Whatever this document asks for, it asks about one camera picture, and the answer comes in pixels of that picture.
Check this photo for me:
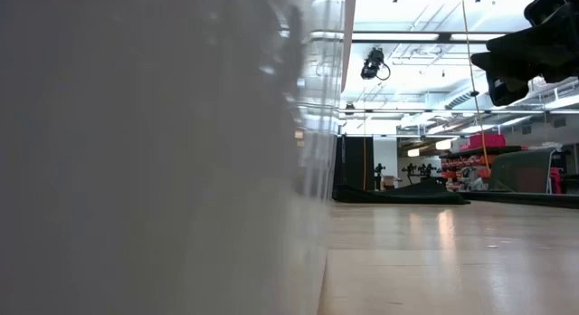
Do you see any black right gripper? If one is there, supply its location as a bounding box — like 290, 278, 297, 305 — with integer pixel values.
470, 14, 579, 107

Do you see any pink storage box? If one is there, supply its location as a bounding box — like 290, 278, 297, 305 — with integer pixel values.
467, 133, 508, 150

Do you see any red wheeled cart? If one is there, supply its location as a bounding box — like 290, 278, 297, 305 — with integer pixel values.
549, 166, 564, 195

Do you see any storage shelf with red bins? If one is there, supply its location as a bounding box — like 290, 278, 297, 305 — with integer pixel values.
439, 145, 528, 193

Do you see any black folded cloth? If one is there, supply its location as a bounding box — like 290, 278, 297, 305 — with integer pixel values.
332, 177, 471, 205

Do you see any black room divider panel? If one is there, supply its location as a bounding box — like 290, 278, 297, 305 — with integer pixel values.
333, 135, 376, 193

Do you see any white perforated plastic basket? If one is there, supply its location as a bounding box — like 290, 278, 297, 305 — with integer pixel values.
0, 0, 358, 315

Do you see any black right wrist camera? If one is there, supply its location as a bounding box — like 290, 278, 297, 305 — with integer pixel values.
523, 0, 579, 27

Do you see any yellow hanging cable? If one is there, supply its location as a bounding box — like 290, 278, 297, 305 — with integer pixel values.
460, 0, 492, 171
361, 110, 368, 192

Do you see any overhead frame crossbeam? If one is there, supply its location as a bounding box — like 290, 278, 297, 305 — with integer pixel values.
311, 30, 510, 44

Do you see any black aluminium table frame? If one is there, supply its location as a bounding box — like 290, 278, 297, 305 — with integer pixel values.
456, 190, 579, 211

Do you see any black overhead camera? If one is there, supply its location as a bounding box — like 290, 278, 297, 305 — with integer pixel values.
360, 46, 392, 81

